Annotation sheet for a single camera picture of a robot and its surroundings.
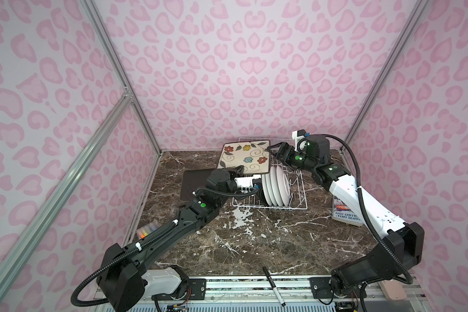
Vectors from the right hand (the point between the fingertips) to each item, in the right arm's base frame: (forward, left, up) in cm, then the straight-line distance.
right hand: (273, 151), depth 75 cm
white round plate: (-6, +2, -17) cm, 19 cm away
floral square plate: (+2, +8, -4) cm, 10 cm away
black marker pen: (-40, -1, -32) cm, 51 cm away
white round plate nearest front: (-3, -6, -19) cm, 21 cm away
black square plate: (-9, +4, -21) cm, 23 cm away
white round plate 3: (-5, -2, -17) cm, 18 cm away
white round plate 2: (-5, -2, -17) cm, 18 cm away
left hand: (-4, +13, -1) cm, 13 cm away
